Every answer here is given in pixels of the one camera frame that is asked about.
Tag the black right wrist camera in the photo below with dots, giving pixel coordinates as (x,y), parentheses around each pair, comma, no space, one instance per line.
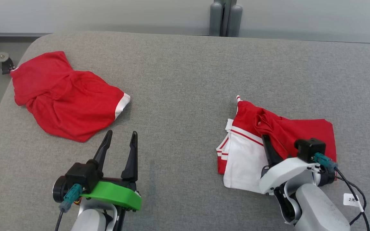
(310,147)

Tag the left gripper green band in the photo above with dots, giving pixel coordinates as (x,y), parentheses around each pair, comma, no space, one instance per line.
(114,194)

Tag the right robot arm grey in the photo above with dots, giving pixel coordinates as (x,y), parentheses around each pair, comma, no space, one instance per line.
(320,208)

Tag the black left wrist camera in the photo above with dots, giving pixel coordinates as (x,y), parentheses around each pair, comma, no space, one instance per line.
(80,175)

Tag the red shorts with white hem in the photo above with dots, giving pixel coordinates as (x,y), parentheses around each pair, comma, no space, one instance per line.
(66,99)

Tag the grey window frame post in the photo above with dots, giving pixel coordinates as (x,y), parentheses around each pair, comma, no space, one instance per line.
(225,16)

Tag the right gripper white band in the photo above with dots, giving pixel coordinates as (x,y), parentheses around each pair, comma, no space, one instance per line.
(284,171)

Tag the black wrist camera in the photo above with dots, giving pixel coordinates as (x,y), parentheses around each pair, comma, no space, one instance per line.
(80,175)
(310,147)

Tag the red jersey with white sleeves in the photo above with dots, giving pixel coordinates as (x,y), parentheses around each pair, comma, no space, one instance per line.
(246,160)

